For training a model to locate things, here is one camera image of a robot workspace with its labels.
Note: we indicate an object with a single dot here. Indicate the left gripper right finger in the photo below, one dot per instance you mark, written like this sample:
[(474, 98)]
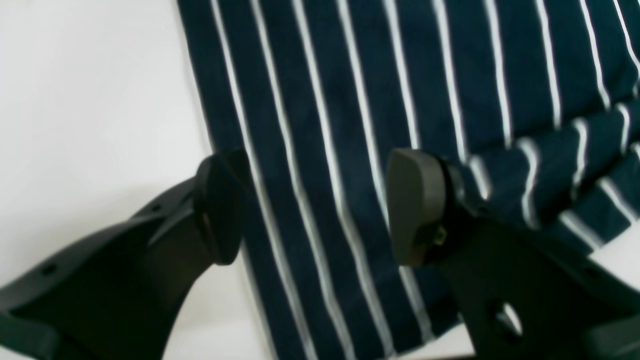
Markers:
[(522, 295)]

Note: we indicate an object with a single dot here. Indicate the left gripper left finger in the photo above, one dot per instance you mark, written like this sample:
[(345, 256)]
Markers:
[(116, 294)]

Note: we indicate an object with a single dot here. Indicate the navy white striped t-shirt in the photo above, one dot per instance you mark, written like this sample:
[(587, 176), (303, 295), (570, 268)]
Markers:
[(537, 102)]

